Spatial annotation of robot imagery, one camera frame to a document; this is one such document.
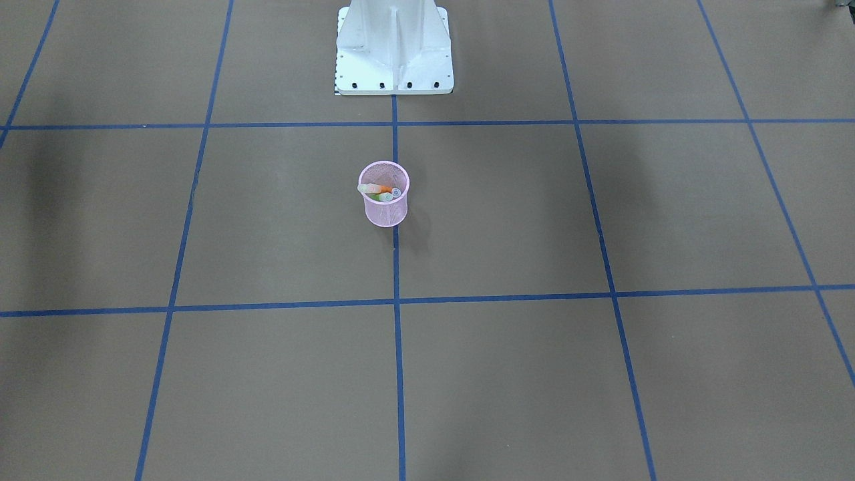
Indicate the yellow highlighter pen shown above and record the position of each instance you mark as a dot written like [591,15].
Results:
[369,188]

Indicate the pink mesh pen holder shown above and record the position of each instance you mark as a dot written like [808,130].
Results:
[385,173]

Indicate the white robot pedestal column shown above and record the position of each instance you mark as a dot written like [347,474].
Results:
[393,48]

